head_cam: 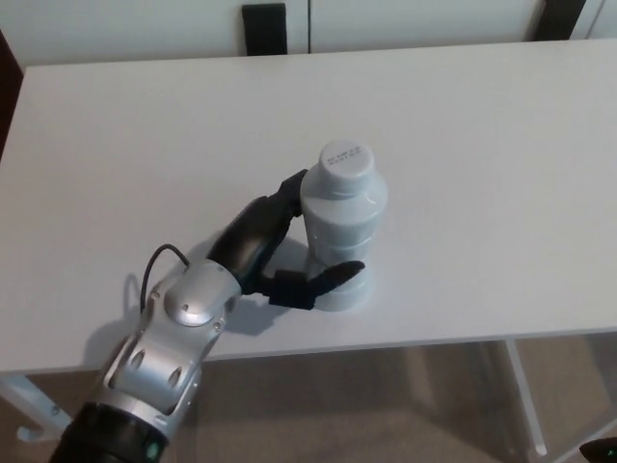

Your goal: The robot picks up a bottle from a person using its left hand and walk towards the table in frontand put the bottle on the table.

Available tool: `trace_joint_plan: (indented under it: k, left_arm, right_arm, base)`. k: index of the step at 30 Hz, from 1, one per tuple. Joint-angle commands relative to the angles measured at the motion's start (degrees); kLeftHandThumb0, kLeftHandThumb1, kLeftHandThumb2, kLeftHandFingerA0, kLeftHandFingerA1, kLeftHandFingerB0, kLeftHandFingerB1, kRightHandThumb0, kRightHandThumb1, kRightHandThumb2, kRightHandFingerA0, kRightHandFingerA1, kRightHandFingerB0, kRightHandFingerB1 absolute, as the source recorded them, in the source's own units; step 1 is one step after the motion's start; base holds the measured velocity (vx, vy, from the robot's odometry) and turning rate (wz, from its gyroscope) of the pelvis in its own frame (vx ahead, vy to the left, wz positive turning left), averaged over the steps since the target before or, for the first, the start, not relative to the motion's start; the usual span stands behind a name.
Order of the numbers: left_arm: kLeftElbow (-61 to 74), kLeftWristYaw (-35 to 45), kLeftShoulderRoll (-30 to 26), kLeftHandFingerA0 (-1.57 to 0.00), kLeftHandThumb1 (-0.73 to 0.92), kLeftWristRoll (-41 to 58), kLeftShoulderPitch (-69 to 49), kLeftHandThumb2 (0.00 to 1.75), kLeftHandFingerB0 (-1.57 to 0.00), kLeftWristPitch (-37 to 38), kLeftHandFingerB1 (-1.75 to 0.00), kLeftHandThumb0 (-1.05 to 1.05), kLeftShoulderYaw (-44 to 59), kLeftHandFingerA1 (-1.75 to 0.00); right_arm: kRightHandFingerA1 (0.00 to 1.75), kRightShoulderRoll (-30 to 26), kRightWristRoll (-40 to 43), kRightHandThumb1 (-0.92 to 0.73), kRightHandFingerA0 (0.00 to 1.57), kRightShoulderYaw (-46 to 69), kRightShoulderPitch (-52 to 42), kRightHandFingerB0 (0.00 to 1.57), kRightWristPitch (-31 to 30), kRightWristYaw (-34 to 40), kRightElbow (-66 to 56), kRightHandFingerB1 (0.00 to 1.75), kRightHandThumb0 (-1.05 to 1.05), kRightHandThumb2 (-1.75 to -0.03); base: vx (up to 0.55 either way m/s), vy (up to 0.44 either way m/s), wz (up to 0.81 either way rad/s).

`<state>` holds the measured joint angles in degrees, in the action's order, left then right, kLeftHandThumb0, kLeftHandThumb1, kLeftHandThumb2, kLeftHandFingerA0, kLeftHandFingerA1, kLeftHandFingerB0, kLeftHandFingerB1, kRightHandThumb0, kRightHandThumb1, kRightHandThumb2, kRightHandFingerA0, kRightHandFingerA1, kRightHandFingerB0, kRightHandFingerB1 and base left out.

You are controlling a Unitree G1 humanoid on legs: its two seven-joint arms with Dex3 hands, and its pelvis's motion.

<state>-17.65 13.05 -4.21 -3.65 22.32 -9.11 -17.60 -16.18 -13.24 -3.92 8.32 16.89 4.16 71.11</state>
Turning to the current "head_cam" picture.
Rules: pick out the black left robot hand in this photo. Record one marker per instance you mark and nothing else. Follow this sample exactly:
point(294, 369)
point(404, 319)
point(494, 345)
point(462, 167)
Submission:
point(248, 241)

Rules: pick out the white plastic bottle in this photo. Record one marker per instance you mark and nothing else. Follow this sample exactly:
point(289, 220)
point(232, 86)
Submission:
point(344, 226)

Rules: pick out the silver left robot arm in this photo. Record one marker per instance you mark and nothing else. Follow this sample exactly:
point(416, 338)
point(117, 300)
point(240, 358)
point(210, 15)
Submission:
point(173, 333)

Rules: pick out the black right robot hand tip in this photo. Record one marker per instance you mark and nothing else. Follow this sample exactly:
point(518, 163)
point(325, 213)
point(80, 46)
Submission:
point(600, 449)

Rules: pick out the white table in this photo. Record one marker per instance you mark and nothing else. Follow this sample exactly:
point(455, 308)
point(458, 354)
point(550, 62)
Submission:
point(308, 193)

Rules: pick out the black chair back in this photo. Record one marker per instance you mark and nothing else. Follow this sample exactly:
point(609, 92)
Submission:
point(554, 19)
point(264, 29)

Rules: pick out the dark red panel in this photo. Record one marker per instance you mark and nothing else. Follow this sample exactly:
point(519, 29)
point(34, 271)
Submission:
point(8, 91)

